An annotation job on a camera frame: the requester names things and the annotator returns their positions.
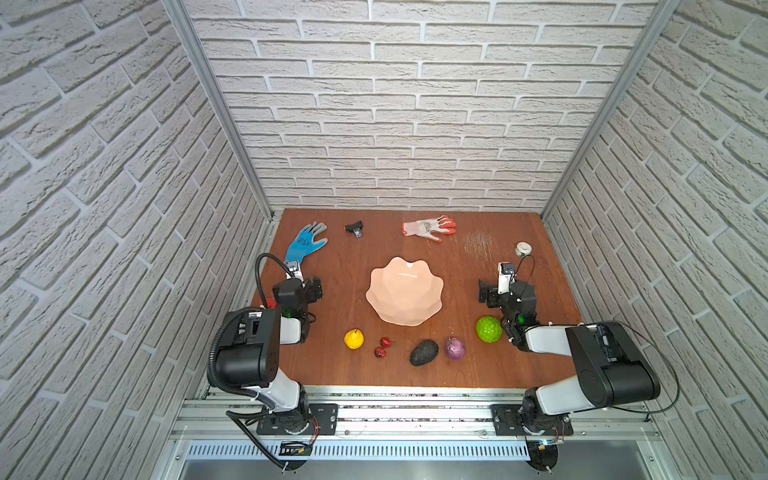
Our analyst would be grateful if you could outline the green bumpy fruit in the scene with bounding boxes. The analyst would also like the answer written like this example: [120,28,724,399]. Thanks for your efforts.
[475,316,504,343]

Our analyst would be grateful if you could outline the yellow lemon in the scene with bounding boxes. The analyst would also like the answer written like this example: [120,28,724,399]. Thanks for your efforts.
[343,329,365,350]

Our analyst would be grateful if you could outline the purple fig fruit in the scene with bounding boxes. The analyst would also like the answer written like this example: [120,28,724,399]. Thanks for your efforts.
[445,337,466,360]

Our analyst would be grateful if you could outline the red cherries pair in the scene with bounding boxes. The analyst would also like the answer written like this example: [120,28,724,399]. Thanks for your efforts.
[374,337,392,358]

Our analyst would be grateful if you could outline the dark green avocado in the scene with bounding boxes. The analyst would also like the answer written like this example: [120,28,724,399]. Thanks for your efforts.
[409,339,439,367]

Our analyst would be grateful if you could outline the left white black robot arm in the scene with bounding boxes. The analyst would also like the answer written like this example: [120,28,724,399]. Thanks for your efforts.
[207,277,322,435]

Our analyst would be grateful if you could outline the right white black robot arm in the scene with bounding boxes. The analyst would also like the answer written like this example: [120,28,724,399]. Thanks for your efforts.
[478,278,661,436]

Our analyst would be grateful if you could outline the pink wavy fruit bowl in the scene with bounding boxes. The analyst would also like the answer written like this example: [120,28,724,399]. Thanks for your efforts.
[365,257,444,327]

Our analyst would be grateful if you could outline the blue grey work glove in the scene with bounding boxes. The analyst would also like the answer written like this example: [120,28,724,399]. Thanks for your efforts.
[284,222,328,264]

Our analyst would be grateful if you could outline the white tape roll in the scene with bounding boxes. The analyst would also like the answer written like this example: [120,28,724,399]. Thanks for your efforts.
[515,242,532,258]

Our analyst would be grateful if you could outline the black clear relay module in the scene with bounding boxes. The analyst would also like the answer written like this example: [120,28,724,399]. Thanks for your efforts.
[345,221,363,239]

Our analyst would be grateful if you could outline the white red work glove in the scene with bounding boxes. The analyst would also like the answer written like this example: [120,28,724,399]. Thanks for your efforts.
[402,215,457,242]

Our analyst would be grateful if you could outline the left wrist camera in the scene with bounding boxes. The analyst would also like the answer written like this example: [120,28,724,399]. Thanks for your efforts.
[285,261,304,281]

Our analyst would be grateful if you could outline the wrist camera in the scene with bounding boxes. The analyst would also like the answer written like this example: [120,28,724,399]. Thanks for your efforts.
[285,261,304,281]
[497,262,516,294]

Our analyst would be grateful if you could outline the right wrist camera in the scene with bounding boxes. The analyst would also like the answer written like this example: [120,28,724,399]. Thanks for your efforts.
[497,262,516,294]

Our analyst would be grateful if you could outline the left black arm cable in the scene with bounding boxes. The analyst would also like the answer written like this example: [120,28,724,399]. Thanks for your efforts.
[206,252,295,400]

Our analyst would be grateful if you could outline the right thin black cable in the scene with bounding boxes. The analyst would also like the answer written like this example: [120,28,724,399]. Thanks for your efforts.
[515,254,681,416]

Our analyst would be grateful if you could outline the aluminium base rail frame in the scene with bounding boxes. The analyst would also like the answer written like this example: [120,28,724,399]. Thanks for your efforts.
[152,386,680,479]

